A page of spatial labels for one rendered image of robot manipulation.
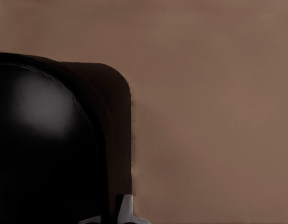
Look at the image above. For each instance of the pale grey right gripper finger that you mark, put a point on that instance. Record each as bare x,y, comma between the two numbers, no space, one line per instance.
128,207

